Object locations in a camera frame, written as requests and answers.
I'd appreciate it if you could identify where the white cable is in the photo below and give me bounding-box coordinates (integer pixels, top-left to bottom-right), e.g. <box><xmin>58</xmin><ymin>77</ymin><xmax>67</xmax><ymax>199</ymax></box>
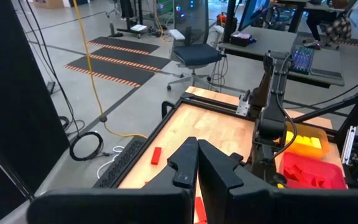
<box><xmin>96</xmin><ymin>145</ymin><xmax>126</xmax><ymax>180</ymax></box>

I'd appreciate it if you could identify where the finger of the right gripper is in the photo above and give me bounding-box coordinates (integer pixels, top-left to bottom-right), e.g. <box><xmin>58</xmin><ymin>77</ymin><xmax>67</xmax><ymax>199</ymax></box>
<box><xmin>272</xmin><ymin>172</ymin><xmax>288</xmax><ymax>187</ymax></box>

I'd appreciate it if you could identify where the black computer monitor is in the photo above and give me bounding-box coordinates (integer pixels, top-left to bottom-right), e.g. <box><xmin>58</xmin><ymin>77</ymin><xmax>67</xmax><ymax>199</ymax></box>
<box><xmin>237</xmin><ymin>0</ymin><xmax>272</xmax><ymax>32</ymax></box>

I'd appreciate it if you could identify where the silver metal bracket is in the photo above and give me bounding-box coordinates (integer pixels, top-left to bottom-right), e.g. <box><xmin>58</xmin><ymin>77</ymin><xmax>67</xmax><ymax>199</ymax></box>
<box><xmin>236</xmin><ymin>90</ymin><xmax>252</xmax><ymax>118</ymax></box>

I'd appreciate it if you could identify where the black cable bundle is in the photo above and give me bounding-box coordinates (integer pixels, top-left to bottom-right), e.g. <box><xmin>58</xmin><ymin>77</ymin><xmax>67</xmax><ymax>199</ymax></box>
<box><xmin>17</xmin><ymin>0</ymin><xmax>86</xmax><ymax>138</ymax></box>

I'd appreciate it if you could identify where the yellow power cable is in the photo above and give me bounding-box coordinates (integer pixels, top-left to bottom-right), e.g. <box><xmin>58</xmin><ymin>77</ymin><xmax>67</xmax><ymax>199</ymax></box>
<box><xmin>72</xmin><ymin>0</ymin><xmax>149</xmax><ymax>139</ymax></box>

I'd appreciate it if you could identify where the black aluminium table frame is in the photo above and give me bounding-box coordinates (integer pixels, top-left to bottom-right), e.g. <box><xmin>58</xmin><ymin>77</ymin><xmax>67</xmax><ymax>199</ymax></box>
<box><xmin>93</xmin><ymin>73</ymin><xmax>358</xmax><ymax>191</ymax></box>

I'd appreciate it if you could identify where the red wooden block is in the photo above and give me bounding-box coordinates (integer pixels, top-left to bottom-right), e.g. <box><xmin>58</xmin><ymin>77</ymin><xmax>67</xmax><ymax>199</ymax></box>
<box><xmin>194</xmin><ymin>196</ymin><xmax>208</xmax><ymax>224</ymax></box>
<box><xmin>150</xmin><ymin>146</ymin><xmax>163</xmax><ymax>166</ymax></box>

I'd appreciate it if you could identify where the person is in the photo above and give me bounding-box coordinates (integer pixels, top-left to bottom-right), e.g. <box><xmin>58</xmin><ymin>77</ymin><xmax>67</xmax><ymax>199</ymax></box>
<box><xmin>305</xmin><ymin>0</ymin><xmax>355</xmax><ymax>50</ymax></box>

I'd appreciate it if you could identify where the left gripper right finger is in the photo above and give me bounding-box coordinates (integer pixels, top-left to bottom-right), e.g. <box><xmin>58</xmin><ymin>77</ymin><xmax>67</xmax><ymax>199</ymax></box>
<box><xmin>197</xmin><ymin>139</ymin><xmax>358</xmax><ymax>224</ymax></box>

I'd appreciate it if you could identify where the small black box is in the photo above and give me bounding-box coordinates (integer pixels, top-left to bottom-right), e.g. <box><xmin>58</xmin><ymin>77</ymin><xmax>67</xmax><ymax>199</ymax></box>
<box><xmin>229</xmin><ymin>32</ymin><xmax>257</xmax><ymax>48</ymax></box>

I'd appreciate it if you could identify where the grey desk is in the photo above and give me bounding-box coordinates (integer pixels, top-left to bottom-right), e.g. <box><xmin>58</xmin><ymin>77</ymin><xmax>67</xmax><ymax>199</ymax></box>
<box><xmin>218</xmin><ymin>25</ymin><xmax>346</xmax><ymax>90</ymax></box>

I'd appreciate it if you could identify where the large yellow wooden block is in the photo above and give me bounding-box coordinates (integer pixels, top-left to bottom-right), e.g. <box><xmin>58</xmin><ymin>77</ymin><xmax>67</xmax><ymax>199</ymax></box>
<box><xmin>309</xmin><ymin>136</ymin><xmax>323</xmax><ymax>149</ymax></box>

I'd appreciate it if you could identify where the black cable coil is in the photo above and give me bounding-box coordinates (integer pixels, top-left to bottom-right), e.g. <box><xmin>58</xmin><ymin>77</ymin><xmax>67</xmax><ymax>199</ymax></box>
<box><xmin>69</xmin><ymin>131</ymin><xmax>105</xmax><ymax>162</ymax></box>

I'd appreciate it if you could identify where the red plastic bin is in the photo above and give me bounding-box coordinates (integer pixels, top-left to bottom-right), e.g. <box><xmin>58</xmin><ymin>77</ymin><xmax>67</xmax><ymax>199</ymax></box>
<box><xmin>278</xmin><ymin>151</ymin><xmax>348</xmax><ymax>190</ymax></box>

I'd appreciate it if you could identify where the black floor stand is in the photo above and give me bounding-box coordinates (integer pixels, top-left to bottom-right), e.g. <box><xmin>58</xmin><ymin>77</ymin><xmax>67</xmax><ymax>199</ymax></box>
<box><xmin>116</xmin><ymin>0</ymin><xmax>151</xmax><ymax>40</ymax></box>

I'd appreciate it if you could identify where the silver aluminium profile piece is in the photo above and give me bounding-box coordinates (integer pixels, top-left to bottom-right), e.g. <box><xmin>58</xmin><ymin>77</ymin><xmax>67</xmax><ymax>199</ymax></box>
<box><xmin>341</xmin><ymin>125</ymin><xmax>357</xmax><ymax>166</ymax></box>

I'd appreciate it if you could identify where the black orange-striped floor mat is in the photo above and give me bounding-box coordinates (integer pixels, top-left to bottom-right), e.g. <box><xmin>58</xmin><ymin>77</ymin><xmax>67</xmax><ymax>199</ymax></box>
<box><xmin>88</xmin><ymin>46</ymin><xmax>172</xmax><ymax>73</ymax></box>
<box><xmin>63</xmin><ymin>55</ymin><xmax>155</xmax><ymax>89</ymax></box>
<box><xmin>86</xmin><ymin>35</ymin><xmax>161</xmax><ymax>57</ymax></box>

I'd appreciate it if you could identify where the black backlit keyboard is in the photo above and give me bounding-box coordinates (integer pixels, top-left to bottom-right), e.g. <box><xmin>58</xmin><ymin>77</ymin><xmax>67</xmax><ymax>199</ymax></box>
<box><xmin>290</xmin><ymin>45</ymin><xmax>316</xmax><ymax>75</ymax></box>

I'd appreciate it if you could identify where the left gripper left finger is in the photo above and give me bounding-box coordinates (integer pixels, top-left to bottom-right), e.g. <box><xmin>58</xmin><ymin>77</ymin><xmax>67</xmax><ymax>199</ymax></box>
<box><xmin>26</xmin><ymin>136</ymin><xmax>200</xmax><ymax>224</ymax></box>

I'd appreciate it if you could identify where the grey office chair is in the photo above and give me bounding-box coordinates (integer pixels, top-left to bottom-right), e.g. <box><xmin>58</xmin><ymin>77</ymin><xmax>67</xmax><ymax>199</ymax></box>
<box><xmin>166</xmin><ymin>0</ymin><xmax>228</xmax><ymax>92</ymax></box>

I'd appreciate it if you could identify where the cardboard box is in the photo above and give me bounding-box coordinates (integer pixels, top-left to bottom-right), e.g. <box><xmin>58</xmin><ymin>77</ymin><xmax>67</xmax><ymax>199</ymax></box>
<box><xmin>32</xmin><ymin>0</ymin><xmax>65</xmax><ymax>10</ymax></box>

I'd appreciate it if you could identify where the long yellow wooden block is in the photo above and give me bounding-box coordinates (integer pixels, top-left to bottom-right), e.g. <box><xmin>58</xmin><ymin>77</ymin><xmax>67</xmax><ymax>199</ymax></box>
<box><xmin>293</xmin><ymin>134</ymin><xmax>312</xmax><ymax>147</ymax></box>

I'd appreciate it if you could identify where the orange plastic bin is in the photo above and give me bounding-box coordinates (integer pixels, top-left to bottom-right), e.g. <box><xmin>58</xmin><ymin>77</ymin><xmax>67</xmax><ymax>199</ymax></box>
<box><xmin>277</xmin><ymin>122</ymin><xmax>331</xmax><ymax>160</ymax></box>

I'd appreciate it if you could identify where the black perforated panel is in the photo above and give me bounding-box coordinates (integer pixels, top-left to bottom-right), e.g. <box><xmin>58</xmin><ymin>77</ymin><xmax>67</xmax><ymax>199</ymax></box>
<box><xmin>93</xmin><ymin>136</ymin><xmax>148</xmax><ymax>189</ymax></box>

